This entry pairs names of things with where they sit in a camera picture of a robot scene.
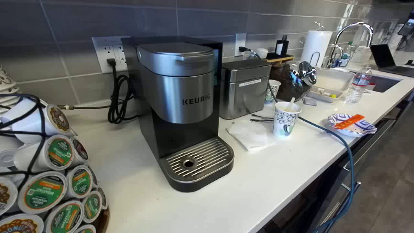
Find paper cup grey print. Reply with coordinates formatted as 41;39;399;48
264;78;284;105

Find patterned white paper cup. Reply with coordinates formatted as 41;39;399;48
274;101;305;139

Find Keurig silver black coffee maker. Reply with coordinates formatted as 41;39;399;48
122;36;236;193

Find white paper napkin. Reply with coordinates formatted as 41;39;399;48
226;118;279;153

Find silver metal box appliance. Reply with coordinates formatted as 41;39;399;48
219;57;274;122

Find grey metal utensil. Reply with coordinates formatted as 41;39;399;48
249;113;276;123

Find light wooden stand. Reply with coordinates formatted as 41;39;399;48
266;53;297;66

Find small black box device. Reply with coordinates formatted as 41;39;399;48
275;35;290;57

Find white paper towel roll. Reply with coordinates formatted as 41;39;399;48
301;30;336;69

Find white rectangular dish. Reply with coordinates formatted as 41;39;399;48
312;67;356;100

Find coffee pod dark brown lid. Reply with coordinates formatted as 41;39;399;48
70;137;91;164

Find blue patterned paper plate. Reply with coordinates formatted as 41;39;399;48
327;113;378;139

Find clear plastic water bottle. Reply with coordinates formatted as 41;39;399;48
346;64;376;105

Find chrome kitchen faucet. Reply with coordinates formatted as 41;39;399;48
329;21;376;69

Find coffee pod green orange lid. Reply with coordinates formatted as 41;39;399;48
17;171;69;215

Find black laptop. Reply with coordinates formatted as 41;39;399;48
371;43;414;79

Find white stacked paper items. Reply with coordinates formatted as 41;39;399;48
0;64;21;117

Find small white wall outlet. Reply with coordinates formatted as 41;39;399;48
233;32;249;57

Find black power cord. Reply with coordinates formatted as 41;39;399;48
107;57;140;126

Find white wall outlet plate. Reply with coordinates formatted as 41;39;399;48
91;35;130;74

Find blue cable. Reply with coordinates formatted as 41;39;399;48
297;115;363;233

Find metal drawer handle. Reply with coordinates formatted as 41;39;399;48
342;119;396;174

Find black wire pod carousel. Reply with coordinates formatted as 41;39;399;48
0;92;112;233

